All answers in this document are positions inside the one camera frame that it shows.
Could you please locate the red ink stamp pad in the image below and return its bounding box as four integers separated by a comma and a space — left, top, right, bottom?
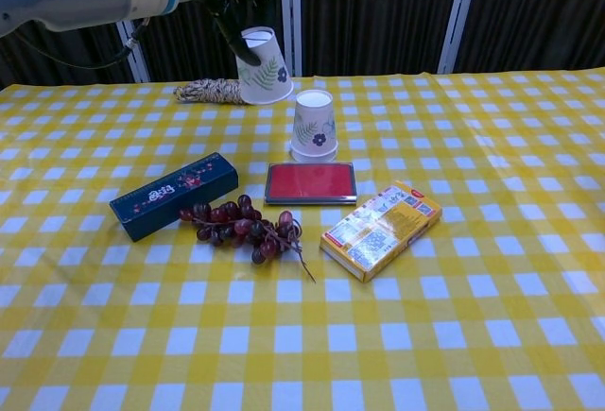
264, 161, 359, 206

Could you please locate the yellow printed carton box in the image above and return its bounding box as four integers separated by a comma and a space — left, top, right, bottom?
320, 180, 443, 283

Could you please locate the coiled braided rope bundle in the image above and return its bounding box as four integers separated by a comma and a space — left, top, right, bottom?
173, 77, 247, 106

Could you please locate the bunch of red grapes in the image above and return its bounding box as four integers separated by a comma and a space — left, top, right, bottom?
179, 194, 317, 283

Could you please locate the dark pleated screen panel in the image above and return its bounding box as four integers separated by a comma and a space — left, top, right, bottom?
139, 0, 289, 84
300, 0, 462, 77
453, 0, 605, 75
0, 21, 133, 91

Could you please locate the dark blue floral box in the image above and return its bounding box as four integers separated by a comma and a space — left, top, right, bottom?
109, 151, 240, 243

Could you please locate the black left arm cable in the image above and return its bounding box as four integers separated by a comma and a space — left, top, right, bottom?
0, 16, 152, 72

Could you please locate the white screen frame post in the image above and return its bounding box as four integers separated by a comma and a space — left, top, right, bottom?
279, 0, 303, 77
115, 18, 152, 84
437, 0, 482, 75

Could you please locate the yellow white checked tablecloth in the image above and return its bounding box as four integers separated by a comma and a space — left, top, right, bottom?
0, 68, 605, 411

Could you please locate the floral white paper cup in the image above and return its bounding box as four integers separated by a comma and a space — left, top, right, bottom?
288, 139, 340, 163
291, 89, 337, 156

